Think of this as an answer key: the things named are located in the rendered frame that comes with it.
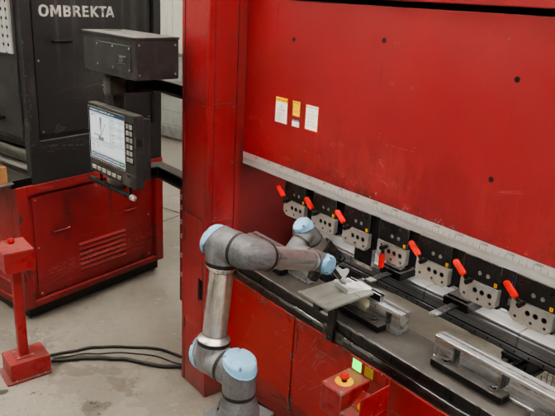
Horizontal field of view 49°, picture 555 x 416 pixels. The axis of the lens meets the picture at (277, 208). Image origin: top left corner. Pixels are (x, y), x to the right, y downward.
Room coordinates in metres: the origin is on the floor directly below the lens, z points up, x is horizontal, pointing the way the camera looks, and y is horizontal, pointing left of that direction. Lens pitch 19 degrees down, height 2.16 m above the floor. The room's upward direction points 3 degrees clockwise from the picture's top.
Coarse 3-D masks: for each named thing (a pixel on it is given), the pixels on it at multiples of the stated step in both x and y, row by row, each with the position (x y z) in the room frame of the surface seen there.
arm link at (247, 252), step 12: (240, 240) 1.83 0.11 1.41; (252, 240) 1.84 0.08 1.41; (228, 252) 1.82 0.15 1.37; (240, 252) 1.80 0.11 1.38; (252, 252) 1.81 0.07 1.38; (264, 252) 1.82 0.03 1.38; (276, 252) 1.86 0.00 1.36; (288, 252) 1.93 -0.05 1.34; (300, 252) 1.98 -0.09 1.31; (312, 252) 2.05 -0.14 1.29; (240, 264) 1.80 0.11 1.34; (252, 264) 1.80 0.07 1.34; (264, 264) 1.82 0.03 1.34; (276, 264) 1.85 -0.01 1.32; (288, 264) 1.91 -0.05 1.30; (300, 264) 1.96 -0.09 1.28; (312, 264) 2.01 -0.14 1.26; (324, 264) 2.05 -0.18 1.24
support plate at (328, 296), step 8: (336, 280) 2.44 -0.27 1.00; (344, 280) 2.44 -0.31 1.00; (312, 288) 2.34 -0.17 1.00; (320, 288) 2.35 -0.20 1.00; (328, 288) 2.35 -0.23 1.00; (336, 288) 2.35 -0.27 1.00; (304, 296) 2.28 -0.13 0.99; (312, 296) 2.27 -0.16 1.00; (320, 296) 2.27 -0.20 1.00; (328, 296) 2.27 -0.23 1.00; (336, 296) 2.28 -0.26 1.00; (344, 296) 2.28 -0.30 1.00; (352, 296) 2.29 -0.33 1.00; (360, 296) 2.29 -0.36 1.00; (320, 304) 2.21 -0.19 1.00; (328, 304) 2.21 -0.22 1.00; (336, 304) 2.21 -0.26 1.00; (344, 304) 2.23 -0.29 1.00
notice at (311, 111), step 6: (306, 108) 2.69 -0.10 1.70; (312, 108) 2.66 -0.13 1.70; (318, 108) 2.63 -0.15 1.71; (306, 114) 2.68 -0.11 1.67; (312, 114) 2.66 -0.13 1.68; (318, 114) 2.63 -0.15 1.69; (306, 120) 2.68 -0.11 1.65; (312, 120) 2.65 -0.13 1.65; (306, 126) 2.68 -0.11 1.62; (312, 126) 2.65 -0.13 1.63
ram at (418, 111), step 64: (256, 0) 3.00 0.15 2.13; (256, 64) 2.98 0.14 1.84; (320, 64) 2.63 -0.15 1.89; (384, 64) 2.36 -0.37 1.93; (448, 64) 2.14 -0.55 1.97; (512, 64) 1.96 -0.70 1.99; (256, 128) 2.96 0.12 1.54; (320, 128) 2.61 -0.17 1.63; (384, 128) 2.34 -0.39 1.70; (448, 128) 2.11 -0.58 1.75; (512, 128) 1.93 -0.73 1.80; (320, 192) 2.59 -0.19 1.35; (384, 192) 2.31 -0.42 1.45; (448, 192) 2.08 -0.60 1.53; (512, 192) 1.90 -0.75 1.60
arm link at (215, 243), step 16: (208, 240) 1.89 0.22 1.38; (224, 240) 1.85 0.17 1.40; (208, 256) 1.87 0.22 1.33; (224, 256) 1.83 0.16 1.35; (208, 272) 1.90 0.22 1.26; (224, 272) 1.86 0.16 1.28; (208, 288) 1.88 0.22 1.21; (224, 288) 1.86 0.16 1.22; (208, 304) 1.86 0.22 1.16; (224, 304) 1.86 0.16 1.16; (208, 320) 1.86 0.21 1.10; (224, 320) 1.86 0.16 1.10; (208, 336) 1.85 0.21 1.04; (224, 336) 1.86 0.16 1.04; (192, 352) 1.86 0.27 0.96; (208, 352) 1.83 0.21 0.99; (208, 368) 1.80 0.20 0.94
